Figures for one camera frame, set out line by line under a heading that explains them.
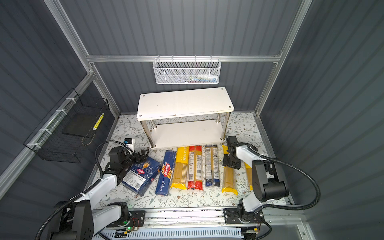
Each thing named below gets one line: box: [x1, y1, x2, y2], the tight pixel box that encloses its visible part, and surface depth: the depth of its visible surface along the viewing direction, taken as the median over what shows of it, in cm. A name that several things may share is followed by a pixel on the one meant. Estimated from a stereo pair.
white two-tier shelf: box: [136, 87, 235, 150], surface depth 86 cm
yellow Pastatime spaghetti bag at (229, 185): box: [222, 145, 238, 196], surface depth 84 cm
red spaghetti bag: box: [187, 145, 203, 191], surface depth 90 cm
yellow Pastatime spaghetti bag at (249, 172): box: [244, 162, 254, 191], surface depth 90 cm
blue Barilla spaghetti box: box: [155, 150, 177, 197], surface depth 86 cm
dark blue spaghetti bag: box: [204, 144, 221, 188], surface depth 91 cm
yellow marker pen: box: [92, 112, 105, 131], surface depth 80 cm
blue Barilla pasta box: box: [121, 156, 161, 197], surface depth 83 cm
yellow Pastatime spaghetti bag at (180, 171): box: [170, 146, 189, 190], surface depth 90 cm
